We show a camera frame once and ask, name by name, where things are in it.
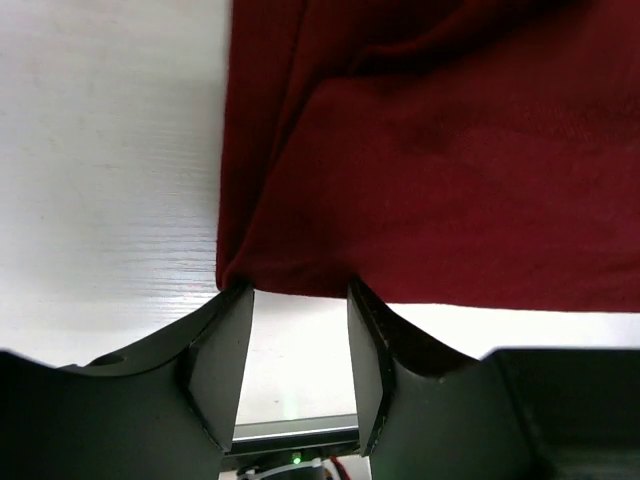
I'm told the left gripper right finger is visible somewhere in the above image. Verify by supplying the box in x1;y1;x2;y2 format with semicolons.
347;280;545;479

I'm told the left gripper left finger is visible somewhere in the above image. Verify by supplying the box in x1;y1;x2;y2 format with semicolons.
1;284;254;479

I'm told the dark red t shirt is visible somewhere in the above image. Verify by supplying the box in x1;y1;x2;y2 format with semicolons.
216;0;639;312

